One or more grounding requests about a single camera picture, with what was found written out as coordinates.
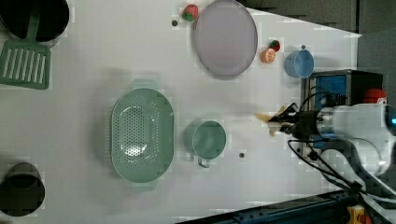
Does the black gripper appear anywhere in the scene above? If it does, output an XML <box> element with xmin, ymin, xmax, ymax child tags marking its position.
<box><xmin>269</xmin><ymin>103</ymin><xmax>318</xmax><ymax>139</ymax></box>

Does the peeled toy banana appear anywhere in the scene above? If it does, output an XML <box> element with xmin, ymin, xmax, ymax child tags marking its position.
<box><xmin>254</xmin><ymin>105</ymin><xmax>288</xmax><ymax>137</ymax></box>

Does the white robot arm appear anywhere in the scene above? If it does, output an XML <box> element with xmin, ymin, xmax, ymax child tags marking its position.
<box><xmin>259</xmin><ymin>104</ymin><xmax>395</xmax><ymax>209</ymax></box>

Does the grey round plate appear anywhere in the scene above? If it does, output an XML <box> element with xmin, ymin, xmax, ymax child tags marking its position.
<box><xmin>194</xmin><ymin>0</ymin><xmax>258</xmax><ymax>76</ymax></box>

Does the red toy strawberry near plate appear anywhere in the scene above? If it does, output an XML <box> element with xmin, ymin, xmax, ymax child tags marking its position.
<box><xmin>182</xmin><ymin>5</ymin><xmax>199</xmax><ymax>21</ymax></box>

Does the toy kitchen stove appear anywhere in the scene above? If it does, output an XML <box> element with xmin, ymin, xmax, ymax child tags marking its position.
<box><xmin>297</xmin><ymin>69</ymin><xmax>384</xmax><ymax>160</ymax></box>

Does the blue cup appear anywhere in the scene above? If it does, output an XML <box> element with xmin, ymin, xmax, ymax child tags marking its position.
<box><xmin>285</xmin><ymin>45</ymin><xmax>315</xmax><ymax>78</ymax></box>

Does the orange slice toy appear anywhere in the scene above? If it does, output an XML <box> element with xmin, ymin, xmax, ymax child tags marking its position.
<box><xmin>261</xmin><ymin>48</ymin><xmax>276</xmax><ymax>63</ymax></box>

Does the red toy strawberry near orange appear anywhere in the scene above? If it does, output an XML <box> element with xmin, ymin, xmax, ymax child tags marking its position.
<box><xmin>270</xmin><ymin>40</ymin><xmax>280</xmax><ymax>51</ymax></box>

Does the green measuring cup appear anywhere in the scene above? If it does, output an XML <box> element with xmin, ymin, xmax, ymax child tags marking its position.
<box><xmin>183</xmin><ymin>120</ymin><xmax>227</xmax><ymax>168</ymax></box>

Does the red emergency stop button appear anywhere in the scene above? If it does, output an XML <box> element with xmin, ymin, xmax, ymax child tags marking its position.
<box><xmin>363</xmin><ymin>89</ymin><xmax>388</xmax><ymax>105</ymax></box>

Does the green colander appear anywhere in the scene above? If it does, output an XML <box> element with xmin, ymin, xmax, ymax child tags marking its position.
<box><xmin>110</xmin><ymin>78</ymin><xmax>175</xmax><ymax>192</ymax></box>

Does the green slotted spatula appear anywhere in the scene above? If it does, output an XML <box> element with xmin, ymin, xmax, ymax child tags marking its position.
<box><xmin>0</xmin><ymin>24</ymin><xmax>51</xmax><ymax>90</ymax></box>

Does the dark cylindrical container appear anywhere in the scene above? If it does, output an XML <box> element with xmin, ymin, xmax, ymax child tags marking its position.
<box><xmin>0</xmin><ymin>162</ymin><xmax>46</xmax><ymax>217</ymax></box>

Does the black pot top left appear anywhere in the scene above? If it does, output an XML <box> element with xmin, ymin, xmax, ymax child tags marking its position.
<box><xmin>0</xmin><ymin>0</ymin><xmax>70</xmax><ymax>48</ymax></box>

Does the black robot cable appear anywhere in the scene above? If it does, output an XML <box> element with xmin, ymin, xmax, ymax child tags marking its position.
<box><xmin>287</xmin><ymin>91</ymin><xmax>396</xmax><ymax>224</ymax></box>

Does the blue metal frame rail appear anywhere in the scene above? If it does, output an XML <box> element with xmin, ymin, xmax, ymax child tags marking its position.
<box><xmin>177</xmin><ymin>190</ymin><xmax>358</xmax><ymax>224</ymax></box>

